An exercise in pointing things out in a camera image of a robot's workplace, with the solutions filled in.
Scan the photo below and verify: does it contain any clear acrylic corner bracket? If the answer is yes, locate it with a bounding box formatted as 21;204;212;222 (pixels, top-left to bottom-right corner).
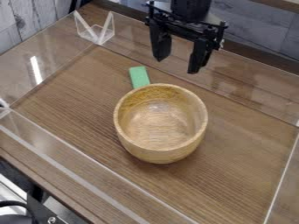
73;10;114;46

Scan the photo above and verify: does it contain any black cable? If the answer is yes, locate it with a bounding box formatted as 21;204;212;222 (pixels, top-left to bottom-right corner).
0;199;30;217

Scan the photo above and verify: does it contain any round wooden bowl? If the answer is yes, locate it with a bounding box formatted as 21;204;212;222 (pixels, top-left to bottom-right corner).
113;83;208;164

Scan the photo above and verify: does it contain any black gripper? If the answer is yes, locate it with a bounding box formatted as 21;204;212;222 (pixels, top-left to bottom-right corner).
145;0;228;74

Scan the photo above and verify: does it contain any black metal table bracket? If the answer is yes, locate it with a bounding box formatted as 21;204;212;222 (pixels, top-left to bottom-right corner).
26;195;69;224

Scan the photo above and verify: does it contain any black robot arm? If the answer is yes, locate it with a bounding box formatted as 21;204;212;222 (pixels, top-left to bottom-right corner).
144;0;228;74

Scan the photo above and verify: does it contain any green rectangular block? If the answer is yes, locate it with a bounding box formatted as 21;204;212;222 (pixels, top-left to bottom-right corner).
128;66;150;88

